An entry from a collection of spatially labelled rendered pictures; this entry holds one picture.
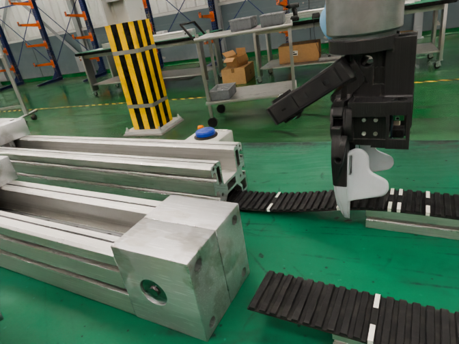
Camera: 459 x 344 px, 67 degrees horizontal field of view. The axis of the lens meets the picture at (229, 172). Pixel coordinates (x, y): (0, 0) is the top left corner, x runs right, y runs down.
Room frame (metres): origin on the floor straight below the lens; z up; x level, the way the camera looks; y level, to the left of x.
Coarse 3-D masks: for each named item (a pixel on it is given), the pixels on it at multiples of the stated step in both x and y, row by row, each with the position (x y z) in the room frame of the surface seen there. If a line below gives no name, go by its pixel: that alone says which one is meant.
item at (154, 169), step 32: (32, 160) 0.66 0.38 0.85; (64, 160) 0.60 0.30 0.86; (96, 160) 0.56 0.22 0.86; (128, 160) 0.52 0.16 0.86; (160, 160) 0.50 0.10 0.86; (192, 160) 0.48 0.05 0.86; (224, 160) 0.51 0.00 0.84; (128, 192) 0.53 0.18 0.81; (160, 192) 0.50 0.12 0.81; (192, 192) 0.46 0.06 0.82; (224, 192) 0.46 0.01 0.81
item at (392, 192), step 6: (390, 192) 0.37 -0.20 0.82; (396, 192) 0.37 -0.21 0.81; (402, 192) 0.37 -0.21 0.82; (390, 198) 0.36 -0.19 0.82; (396, 198) 0.36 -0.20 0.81; (402, 198) 0.36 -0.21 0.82; (390, 204) 0.35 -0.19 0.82; (396, 204) 0.35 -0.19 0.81; (402, 204) 0.35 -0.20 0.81; (390, 210) 0.34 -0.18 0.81; (396, 210) 0.34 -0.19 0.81; (402, 210) 0.33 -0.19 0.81
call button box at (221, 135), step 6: (216, 132) 0.66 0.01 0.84; (222, 132) 0.66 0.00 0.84; (228, 132) 0.65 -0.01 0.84; (192, 138) 0.66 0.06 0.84; (198, 138) 0.64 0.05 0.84; (204, 138) 0.63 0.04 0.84; (210, 138) 0.63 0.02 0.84; (216, 138) 0.63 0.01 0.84; (222, 138) 0.63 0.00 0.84; (228, 138) 0.65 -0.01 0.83
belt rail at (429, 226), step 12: (372, 216) 0.35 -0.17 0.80; (384, 216) 0.35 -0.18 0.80; (396, 216) 0.34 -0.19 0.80; (408, 216) 0.33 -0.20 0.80; (420, 216) 0.33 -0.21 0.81; (384, 228) 0.35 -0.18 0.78; (396, 228) 0.34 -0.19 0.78; (408, 228) 0.33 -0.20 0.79; (420, 228) 0.33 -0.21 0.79; (432, 228) 0.32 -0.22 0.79; (444, 228) 0.32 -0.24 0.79; (456, 228) 0.31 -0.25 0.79
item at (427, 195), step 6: (426, 192) 0.36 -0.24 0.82; (438, 192) 0.36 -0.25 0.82; (426, 198) 0.35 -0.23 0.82; (432, 198) 0.35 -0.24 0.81; (438, 198) 0.34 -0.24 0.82; (426, 204) 0.34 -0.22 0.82; (432, 204) 0.34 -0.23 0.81; (438, 204) 0.33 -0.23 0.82; (426, 210) 0.32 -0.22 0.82; (432, 210) 0.33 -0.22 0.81; (438, 210) 0.32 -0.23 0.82; (432, 216) 0.32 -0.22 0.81; (438, 216) 0.31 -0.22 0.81
